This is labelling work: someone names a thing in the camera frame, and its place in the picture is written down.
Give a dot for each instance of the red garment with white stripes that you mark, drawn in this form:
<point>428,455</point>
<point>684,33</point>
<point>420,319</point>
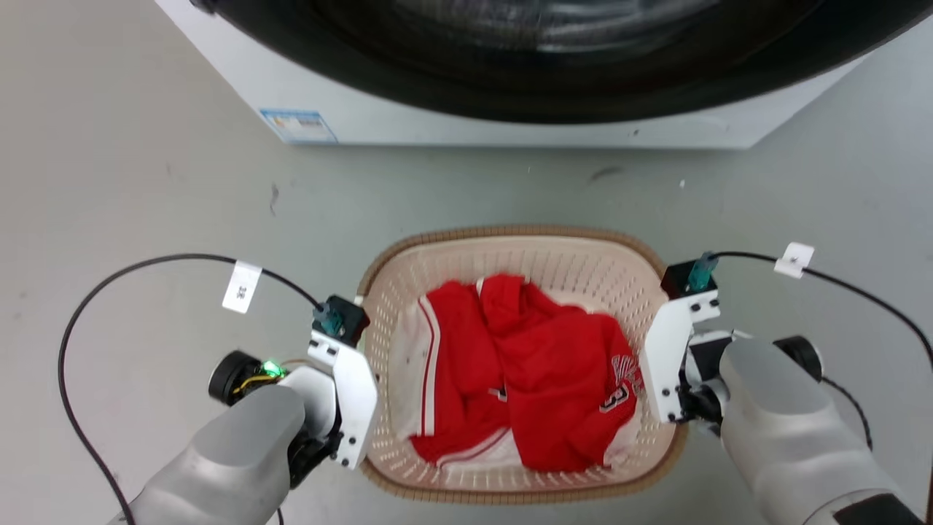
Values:
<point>455,364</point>

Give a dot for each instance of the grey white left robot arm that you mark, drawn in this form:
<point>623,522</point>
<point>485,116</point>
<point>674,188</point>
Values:
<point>226,459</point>

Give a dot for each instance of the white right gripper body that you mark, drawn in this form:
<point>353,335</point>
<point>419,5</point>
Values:
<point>667,350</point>

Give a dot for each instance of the black round washing machine door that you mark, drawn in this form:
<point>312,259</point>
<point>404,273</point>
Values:
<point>554,80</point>

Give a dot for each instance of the blue white energy label sticker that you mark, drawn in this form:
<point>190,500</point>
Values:
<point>299,125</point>

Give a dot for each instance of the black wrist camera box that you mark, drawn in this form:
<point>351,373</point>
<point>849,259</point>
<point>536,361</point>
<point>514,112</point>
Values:
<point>344,319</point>
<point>689,275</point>

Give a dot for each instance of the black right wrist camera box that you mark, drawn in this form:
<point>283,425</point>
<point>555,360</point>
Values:
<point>689,275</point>

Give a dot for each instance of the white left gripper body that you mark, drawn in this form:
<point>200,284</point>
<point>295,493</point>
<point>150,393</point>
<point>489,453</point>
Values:
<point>353,394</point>

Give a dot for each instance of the red jersey with number print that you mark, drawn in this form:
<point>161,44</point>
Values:
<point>554,372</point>

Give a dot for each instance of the white washing machine body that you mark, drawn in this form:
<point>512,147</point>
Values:
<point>452,120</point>

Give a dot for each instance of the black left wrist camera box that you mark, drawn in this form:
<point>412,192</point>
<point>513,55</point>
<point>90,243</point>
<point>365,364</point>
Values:
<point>344,319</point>

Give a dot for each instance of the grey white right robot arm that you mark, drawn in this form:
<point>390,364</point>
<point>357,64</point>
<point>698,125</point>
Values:
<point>787,430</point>

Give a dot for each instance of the beige plastic laundry basket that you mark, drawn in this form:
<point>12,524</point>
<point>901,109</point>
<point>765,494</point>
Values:
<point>554,255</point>

